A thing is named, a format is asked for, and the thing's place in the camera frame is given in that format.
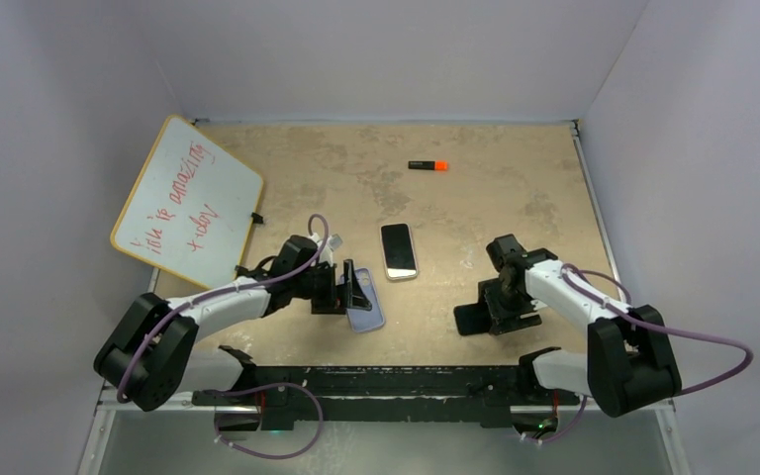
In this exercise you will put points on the orange black marker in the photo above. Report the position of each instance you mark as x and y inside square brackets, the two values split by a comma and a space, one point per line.
[428, 165]

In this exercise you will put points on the beige phone case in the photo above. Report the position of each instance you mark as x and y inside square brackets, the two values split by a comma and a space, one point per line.
[401, 275]

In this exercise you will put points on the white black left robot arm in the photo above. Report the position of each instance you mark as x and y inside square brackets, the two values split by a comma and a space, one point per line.
[148, 356]

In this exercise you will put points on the yellow-framed whiteboard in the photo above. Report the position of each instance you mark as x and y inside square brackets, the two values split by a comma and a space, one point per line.
[191, 209]

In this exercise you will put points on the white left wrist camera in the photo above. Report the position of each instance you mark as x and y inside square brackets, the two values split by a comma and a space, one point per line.
[328, 242]

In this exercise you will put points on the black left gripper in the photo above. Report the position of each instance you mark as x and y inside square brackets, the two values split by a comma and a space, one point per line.
[337, 297]

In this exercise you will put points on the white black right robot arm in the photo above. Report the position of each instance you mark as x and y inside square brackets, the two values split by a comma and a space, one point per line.
[629, 362]

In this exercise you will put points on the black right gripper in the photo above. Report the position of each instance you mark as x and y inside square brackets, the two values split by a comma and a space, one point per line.
[506, 321]

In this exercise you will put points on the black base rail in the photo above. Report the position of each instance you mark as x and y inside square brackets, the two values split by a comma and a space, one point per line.
[498, 396]

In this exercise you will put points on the aluminium frame rail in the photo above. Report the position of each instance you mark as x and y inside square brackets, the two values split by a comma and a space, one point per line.
[181, 438]

